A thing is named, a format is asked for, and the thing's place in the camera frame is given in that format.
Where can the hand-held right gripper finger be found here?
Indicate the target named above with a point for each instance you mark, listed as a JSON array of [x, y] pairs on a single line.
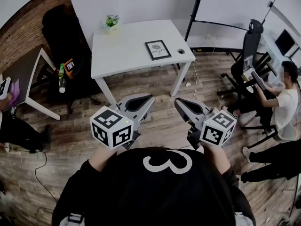
[[198, 103], [188, 118]]

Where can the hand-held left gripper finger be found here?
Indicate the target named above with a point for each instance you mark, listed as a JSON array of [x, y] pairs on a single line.
[[144, 113], [138, 96]]

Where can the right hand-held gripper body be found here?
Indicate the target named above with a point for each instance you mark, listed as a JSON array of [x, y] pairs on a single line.
[[217, 128]]

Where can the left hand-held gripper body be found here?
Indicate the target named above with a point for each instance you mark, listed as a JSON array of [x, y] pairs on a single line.
[[110, 126]]

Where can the black framed nature print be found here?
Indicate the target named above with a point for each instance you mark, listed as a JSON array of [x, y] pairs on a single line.
[[158, 50]]

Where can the person's right forearm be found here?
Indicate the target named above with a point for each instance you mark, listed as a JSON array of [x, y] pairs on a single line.
[[217, 159]]

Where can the person's left forearm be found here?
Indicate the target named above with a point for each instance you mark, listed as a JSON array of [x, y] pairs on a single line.
[[102, 158]]

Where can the white round table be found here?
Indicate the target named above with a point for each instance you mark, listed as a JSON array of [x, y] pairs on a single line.
[[122, 53]]

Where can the crumpled paper scrap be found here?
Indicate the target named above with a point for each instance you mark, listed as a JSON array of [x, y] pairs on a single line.
[[188, 84]]

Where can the white box on chair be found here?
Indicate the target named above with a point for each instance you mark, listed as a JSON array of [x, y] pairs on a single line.
[[248, 74]]

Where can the clear plastic bottle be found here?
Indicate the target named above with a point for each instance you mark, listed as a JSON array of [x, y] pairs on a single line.
[[62, 85]]

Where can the person's black printed shirt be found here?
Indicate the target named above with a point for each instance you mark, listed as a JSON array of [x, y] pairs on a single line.
[[131, 194]]

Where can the orange-cased tablet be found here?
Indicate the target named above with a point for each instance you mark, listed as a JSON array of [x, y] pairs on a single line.
[[69, 66]]

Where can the black mesh office chair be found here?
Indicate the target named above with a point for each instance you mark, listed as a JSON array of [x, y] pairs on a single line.
[[250, 46]]

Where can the potted plant in white pot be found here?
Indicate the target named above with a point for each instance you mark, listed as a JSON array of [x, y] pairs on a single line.
[[112, 23]]

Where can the black padded office chair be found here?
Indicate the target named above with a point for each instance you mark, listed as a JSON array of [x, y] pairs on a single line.
[[63, 36]]

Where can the purple cloth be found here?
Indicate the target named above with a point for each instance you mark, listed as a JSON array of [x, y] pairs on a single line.
[[14, 92]]

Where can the black-framed whiteboard on stand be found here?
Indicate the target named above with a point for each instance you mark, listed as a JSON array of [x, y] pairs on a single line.
[[230, 6]]

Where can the black computer monitor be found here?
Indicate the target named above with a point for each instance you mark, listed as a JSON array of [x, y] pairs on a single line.
[[284, 42]]

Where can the white-cased device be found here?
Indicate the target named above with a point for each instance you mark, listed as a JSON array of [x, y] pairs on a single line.
[[4, 88]]

